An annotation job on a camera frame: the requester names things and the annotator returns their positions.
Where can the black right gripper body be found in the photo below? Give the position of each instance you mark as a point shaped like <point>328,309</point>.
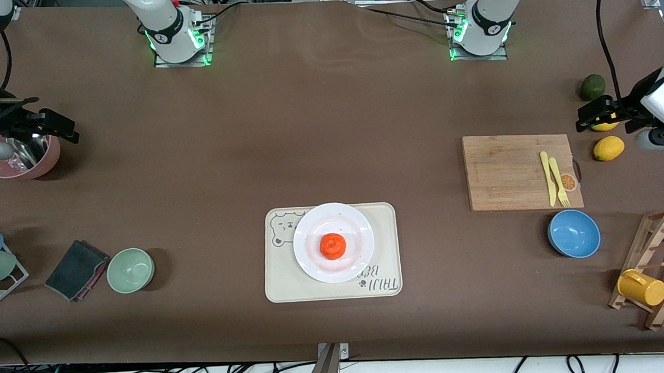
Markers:
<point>5,117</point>

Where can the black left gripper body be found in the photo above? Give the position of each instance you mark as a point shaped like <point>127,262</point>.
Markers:
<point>629,108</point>

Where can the white round plate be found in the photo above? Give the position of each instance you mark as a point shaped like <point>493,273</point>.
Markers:
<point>356,224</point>

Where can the orange fruit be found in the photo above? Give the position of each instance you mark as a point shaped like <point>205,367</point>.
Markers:
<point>332,246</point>

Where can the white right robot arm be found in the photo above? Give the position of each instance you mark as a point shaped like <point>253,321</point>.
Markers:
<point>168,31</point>

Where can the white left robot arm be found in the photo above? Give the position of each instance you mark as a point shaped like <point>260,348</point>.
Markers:
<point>487,23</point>

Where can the yellow lemon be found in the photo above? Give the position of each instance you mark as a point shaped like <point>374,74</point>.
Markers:
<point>607,127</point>
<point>609,148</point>

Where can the metal scoop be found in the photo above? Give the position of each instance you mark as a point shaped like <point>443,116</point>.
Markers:
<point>28,157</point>

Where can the dark green avocado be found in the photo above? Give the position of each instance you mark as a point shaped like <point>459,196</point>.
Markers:
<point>592,87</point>

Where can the clear crumpled plastic wrap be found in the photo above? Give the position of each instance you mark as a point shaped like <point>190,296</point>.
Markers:
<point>16,163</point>

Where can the pink bowl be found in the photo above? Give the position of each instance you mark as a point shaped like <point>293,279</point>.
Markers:
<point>48,162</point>

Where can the yellow plastic fork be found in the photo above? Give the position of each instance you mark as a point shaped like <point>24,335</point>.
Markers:
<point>555,174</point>

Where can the yellow plastic knife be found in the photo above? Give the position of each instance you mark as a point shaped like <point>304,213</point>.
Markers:
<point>549,182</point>

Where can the wooden cutting board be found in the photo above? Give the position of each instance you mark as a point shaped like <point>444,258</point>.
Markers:
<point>493,151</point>

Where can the blue bowl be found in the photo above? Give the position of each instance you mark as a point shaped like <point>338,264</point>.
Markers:
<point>573,233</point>

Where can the wooden mug rack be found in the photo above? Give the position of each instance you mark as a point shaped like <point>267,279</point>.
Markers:
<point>640,257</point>

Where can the dark grey folded cloth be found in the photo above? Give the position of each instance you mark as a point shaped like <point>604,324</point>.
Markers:
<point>72,270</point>

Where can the pink folded cloth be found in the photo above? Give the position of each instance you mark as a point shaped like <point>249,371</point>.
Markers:
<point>96,278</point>

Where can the pale green bowl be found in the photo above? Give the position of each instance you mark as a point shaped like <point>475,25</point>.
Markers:
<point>130,270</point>

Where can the yellow mug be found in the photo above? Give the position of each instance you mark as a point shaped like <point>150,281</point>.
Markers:
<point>645,290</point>

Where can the cream bear print tray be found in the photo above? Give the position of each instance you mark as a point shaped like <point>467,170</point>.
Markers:
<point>387,223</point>

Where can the metal corner bracket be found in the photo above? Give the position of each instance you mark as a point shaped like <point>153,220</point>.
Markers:
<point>13,12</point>

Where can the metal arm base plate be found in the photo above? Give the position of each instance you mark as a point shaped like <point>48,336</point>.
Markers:
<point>184,64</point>
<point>480,58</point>

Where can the metal table edge bracket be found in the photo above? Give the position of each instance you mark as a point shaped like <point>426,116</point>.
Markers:
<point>343,351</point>

